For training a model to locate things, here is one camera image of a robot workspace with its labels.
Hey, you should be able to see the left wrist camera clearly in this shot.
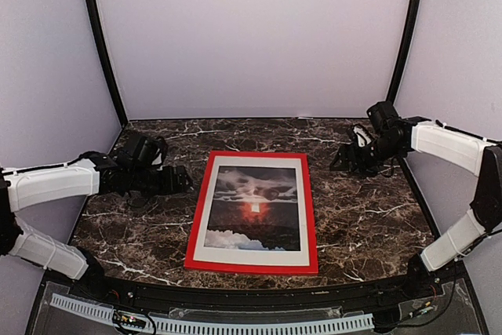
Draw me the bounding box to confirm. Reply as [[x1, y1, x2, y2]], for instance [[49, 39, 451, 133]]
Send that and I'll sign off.
[[151, 137, 169, 168]]

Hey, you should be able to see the black corner post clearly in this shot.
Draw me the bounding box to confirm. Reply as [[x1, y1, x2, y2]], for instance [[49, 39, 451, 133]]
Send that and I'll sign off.
[[386, 0, 420, 104], [85, 0, 129, 127]]

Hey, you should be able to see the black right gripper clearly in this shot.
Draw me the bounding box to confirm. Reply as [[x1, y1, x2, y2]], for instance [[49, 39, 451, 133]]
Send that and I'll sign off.
[[329, 136, 404, 177]]

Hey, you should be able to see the white photo mat board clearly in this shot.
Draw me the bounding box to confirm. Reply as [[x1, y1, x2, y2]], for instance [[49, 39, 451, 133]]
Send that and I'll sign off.
[[191, 155, 309, 268]]

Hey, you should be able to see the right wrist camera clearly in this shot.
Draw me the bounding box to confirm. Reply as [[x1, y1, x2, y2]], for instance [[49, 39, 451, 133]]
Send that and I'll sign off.
[[348, 124, 373, 147]]

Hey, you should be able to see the left black corner post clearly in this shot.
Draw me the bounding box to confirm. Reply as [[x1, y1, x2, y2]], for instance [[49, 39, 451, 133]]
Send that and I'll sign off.
[[85, 0, 129, 127]]

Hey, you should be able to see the black front rail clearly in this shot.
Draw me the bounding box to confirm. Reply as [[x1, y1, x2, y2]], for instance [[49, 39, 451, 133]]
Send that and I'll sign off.
[[37, 262, 468, 313]]

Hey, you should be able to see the sunset seascape photo print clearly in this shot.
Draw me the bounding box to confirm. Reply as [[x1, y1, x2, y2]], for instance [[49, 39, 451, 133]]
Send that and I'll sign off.
[[204, 166, 300, 252]]

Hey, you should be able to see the wooden red-edged picture frame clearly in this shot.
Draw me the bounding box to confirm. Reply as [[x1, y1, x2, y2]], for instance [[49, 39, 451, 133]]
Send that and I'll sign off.
[[183, 149, 319, 276]]

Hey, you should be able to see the right black corner post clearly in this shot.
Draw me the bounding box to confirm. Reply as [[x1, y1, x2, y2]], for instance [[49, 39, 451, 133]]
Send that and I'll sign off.
[[386, 0, 420, 104]]

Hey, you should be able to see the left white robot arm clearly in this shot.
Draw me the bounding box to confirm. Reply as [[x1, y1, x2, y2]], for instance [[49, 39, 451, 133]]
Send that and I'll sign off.
[[1, 134, 193, 300]]

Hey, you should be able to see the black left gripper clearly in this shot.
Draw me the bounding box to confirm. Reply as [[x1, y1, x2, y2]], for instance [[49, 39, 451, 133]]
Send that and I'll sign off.
[[129, 165, 192, 198]]

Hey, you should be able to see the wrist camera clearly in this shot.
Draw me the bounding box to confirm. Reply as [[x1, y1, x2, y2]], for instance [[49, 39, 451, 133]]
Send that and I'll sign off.
[[151, 137, 169, 168], [348, 124, 373, 147]]

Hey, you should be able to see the white slotted cable duct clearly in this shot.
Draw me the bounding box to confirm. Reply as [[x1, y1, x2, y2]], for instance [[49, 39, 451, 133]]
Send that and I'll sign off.
[[49, 293, 375, 334]]

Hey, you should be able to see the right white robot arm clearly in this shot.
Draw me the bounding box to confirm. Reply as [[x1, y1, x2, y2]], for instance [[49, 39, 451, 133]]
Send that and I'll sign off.
[[329, 101, 501, 299]]

